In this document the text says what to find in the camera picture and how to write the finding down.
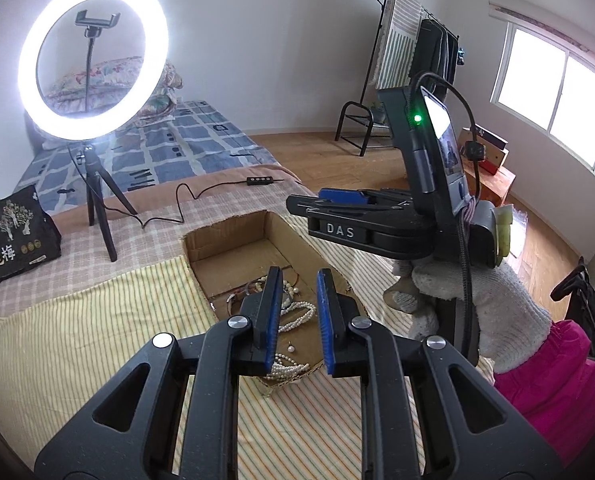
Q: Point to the wooden box with red edge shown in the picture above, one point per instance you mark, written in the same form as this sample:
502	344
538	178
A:
492	152

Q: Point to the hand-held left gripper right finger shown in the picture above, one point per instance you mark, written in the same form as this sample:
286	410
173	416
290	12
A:
325	320

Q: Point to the dark hanging clothes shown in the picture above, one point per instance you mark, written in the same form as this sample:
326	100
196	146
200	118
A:
435	55

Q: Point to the beige checked bed sheet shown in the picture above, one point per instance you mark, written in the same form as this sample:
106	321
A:
142	245

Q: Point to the brown cardboard box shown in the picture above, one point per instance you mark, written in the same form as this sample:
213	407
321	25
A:
227	245

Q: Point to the person's right forearm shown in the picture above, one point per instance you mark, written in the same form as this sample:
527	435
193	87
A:
547	385

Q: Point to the person's right hand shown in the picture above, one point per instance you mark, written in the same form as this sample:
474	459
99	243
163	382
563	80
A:
502	300

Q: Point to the black tripod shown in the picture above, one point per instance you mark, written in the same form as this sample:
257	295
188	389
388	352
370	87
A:
102	220

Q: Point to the striped towel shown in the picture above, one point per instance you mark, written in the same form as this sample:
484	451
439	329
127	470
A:
397	35

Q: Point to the black snack bag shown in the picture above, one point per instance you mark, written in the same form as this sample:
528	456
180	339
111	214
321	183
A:
12	240

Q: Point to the orange box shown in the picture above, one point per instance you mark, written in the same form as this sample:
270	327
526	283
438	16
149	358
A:
497	185

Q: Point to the yellow striped cloth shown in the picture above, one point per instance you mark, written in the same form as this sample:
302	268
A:
77	335

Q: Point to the black clothes rack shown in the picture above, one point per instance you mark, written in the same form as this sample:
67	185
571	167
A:
383	20

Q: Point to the folded floral quilt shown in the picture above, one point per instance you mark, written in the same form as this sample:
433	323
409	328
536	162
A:
117	72

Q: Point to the black metal frame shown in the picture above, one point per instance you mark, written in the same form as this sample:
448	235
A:
585	300

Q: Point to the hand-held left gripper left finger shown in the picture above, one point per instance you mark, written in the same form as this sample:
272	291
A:
272	320

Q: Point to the window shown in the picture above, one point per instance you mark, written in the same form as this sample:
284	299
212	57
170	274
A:
537	75

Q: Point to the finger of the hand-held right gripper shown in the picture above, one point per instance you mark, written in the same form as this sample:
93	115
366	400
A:
342	196
302	205

